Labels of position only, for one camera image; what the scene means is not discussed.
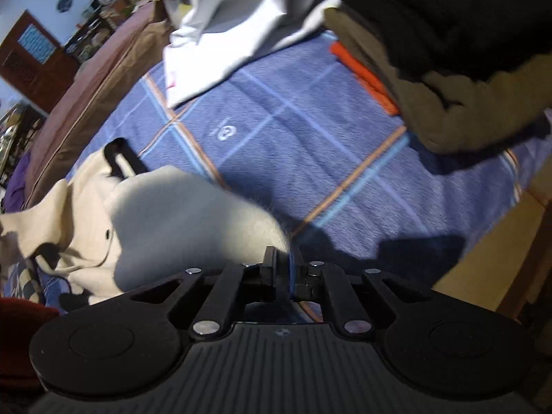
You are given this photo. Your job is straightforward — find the cream knit cardigan black trim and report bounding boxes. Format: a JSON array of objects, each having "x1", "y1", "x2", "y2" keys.
[{"x1": 1, "y1": 139, "x2": 290, "y2": 306}]

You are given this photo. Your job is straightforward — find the blue plaid bed sheet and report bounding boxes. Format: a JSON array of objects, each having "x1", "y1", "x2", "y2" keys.
[{"x1": 70, "y1": 33, "x2": 551, "y2": 286}]

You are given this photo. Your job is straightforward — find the orange folded garment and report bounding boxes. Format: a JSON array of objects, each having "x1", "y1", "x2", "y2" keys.
[{"x1": 330, "y1": 41, "x2": 401, "y2": 116}]

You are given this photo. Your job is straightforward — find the checkered beige green blanket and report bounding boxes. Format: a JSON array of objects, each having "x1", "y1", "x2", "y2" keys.
[{"x1": 1, "y1": 259, "x2": 45, "y2": 305}]

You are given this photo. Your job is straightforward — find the olive green folded garment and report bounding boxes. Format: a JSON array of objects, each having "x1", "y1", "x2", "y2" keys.
[{"x1": 325, "y1": 9, "x2": 551, "y2": 154}]

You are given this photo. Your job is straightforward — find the red cloth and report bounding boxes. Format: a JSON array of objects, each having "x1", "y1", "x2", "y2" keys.
[{"x1": 1, "y1": 297, "x2": 60, "y2": 413}]

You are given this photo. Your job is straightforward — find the purple cloth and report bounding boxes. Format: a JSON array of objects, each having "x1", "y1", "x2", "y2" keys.
[{"x1": 3, "y1": 151, "x2": 31, "y2": 213}]

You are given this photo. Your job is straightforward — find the brown maroon mattress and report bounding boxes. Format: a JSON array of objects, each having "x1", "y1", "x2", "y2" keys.
[{"x1": 19, "y1": 2, "x2": 173, "y2": 208}]

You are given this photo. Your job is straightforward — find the white cloth garment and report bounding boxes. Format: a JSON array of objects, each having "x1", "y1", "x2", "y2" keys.
[{"x1": 164, "y1": 0, "x2": 341, "y2": 108}]

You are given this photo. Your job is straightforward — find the cluttered metal shelf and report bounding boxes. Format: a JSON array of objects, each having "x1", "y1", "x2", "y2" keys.
[{"x1": 0, "y1": 102, "x2": 46, "y2": 190}]

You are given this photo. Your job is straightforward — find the black folded garment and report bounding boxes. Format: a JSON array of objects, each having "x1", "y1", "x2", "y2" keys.
[{"x1": 342, "y1": 0, "x2": 551, "y2": 80}]

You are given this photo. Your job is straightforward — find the dark red wooden door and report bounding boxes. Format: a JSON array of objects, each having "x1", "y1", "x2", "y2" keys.
[{"x1": 1, "y1": 10, "x2": 80, "y2": 113}]

